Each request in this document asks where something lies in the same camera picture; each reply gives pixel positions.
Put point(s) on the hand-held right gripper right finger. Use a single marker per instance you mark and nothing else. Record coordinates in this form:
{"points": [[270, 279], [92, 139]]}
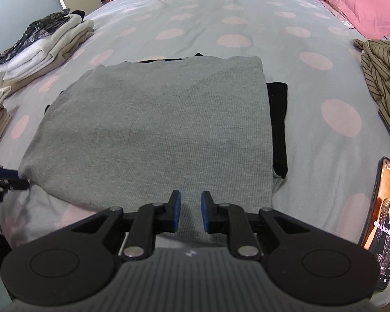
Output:
{"points": [[206, 213]]}

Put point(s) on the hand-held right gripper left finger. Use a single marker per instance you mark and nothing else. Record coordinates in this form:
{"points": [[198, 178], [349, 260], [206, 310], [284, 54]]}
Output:
{"points": [[175, 213]]}

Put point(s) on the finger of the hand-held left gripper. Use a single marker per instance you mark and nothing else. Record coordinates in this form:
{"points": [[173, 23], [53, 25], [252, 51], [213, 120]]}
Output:
{"points": [[6, 173], [18, 185]]}

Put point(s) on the grey and black shirt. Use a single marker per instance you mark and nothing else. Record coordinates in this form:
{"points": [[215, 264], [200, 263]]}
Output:
{"points": [[149, 120]]}

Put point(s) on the stack of folded clothes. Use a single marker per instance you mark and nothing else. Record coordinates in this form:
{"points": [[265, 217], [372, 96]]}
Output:
{"points": [[68, 34]]}

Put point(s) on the beige folded garment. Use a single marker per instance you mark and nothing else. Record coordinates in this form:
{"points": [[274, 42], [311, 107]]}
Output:
{"points": [[45, 66]]}

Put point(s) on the white fleece folded garment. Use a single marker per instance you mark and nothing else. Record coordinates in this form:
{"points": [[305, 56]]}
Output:
{"points": [[22, 57]]}

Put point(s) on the dark floral folded garment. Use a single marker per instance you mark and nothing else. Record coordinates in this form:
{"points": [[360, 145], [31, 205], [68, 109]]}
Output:
{"points": [[35, 31]]}

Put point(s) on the smartphone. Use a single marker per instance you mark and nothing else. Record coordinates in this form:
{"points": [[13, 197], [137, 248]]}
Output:
{"points": [[386, 217]]}

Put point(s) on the pink dotted grey bedsheet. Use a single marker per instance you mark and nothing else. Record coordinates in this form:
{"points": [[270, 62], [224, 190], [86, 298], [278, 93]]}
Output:
{"points": [[214, 22]]}

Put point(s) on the brown striped garment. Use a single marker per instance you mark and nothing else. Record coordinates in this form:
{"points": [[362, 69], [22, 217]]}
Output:
{"points": [[383, 71]]}

